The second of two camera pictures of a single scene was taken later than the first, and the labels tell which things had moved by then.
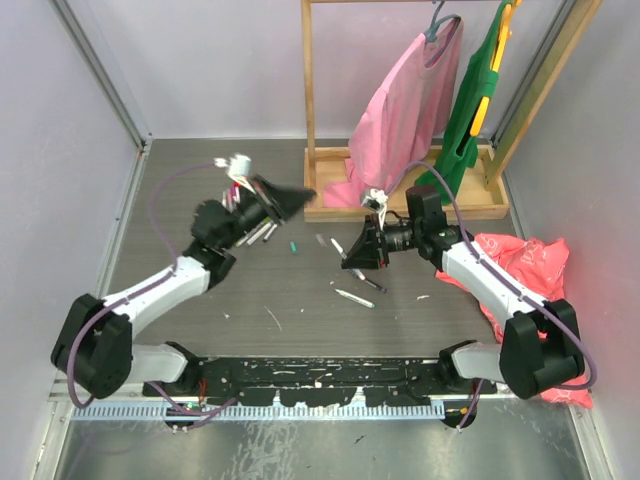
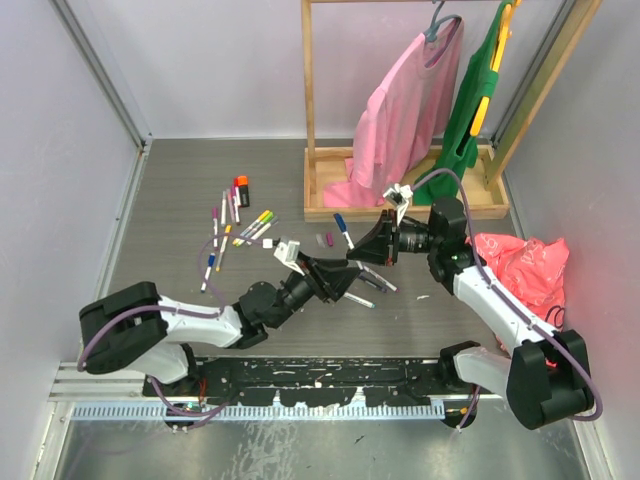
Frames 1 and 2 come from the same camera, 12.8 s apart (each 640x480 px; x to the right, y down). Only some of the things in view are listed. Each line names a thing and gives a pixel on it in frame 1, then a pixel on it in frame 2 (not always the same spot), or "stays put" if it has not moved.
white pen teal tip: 356,299 stays put
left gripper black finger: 287,200 → 337,279
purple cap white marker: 339,248 → 387,283
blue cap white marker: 271,230 → 343,228
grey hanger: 430,35 stays put
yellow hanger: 505,34 stays put
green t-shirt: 458,149 stays put
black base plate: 307,381 stays put
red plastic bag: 537,266 stays put
